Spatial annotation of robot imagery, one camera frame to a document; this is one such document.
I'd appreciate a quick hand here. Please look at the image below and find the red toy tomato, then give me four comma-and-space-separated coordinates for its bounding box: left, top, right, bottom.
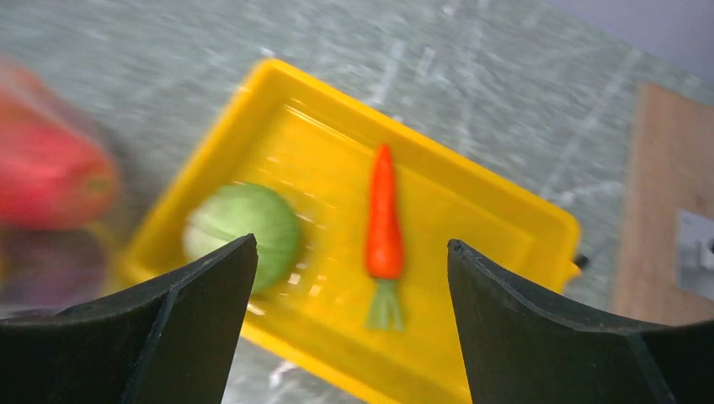
1, 95, 121, 230

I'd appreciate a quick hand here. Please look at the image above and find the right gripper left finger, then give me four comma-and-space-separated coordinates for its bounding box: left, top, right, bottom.
1, 234, 258, 403

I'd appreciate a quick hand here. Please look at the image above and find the orange toy carrot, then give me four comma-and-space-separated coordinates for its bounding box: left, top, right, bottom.
365, 144, 404, 331

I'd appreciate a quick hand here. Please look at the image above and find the wooden board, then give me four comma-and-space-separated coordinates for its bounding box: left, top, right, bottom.
611, 82, 713, 325

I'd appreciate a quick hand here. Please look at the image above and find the clear dotted zip top bag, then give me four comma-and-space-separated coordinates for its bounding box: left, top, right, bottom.
1, 56, 123, 319

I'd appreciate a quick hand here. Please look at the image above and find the purple toy onion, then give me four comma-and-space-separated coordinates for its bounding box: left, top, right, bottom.
1, 229, 109, 309

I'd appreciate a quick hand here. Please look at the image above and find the yellow plastic tray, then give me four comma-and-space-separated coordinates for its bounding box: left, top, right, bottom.
121, 59, 580, 403

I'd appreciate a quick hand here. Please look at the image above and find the green toy cabbage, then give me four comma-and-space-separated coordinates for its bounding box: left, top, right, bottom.
183, 183, 301, 295

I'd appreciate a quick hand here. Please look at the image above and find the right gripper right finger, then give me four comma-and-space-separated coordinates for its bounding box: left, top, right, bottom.
448, 239, 713, 403

